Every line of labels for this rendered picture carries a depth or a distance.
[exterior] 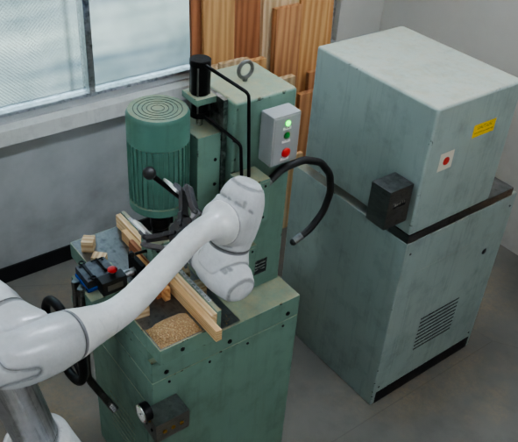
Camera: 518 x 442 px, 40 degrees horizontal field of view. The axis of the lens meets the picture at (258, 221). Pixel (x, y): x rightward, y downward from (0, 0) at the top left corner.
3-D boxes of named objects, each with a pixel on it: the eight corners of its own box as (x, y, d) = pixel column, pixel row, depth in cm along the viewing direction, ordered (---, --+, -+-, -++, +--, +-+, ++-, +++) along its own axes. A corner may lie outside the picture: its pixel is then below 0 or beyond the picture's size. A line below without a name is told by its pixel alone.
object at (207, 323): (122, 239, 244) (121, 230, 241) (126, 238, 245) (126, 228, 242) (216, 342, 207) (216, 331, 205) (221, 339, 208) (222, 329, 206)
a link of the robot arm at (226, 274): (218, 271, 180) (232, 226, 175) (254, 307, 170) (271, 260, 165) (183, 276, 173) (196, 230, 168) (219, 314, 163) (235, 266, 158)
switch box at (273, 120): (257, 159, 211) (260, 110, 202) (284, 150, 216) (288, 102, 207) (270, 167, 207) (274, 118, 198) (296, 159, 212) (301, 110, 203)
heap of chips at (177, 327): (145, 330, 209) (145, 321, 207) (186, 312, 217) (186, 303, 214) (160, 349, 204) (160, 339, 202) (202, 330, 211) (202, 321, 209)
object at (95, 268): (74, 276, 218) (73, 262, 214) (108, 264, 223) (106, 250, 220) (94, 301, 209) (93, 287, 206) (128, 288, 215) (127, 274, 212)
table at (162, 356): (44, 265, 239) (41, 251, 236) (125, 236, 255) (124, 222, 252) (131, 381, 201) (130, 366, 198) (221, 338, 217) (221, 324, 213)
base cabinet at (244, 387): (99, 433, 287) (85, 302, 245) (219, 373, 316) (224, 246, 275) (156, 518, 258) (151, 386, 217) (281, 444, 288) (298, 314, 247)
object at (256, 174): (227, 216, 216) (229, 174, 207) (251, 207, 220) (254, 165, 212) (244, 230, 210) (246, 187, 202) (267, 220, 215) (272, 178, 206)
